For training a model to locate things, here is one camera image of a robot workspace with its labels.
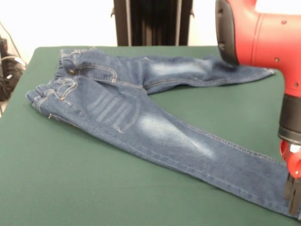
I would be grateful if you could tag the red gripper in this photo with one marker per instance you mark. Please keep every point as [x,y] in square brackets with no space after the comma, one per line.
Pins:
[294,162]

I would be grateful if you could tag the blue denim jeans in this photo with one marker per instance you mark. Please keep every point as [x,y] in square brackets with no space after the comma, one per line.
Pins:
[141,117]

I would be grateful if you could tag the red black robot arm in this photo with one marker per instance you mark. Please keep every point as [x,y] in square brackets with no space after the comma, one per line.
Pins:
[270,42]

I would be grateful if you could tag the dark green table cloth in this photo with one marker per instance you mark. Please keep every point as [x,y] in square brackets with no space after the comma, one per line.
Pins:
[70,176]

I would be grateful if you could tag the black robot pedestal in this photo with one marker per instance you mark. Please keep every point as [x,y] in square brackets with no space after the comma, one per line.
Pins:
[122,23]

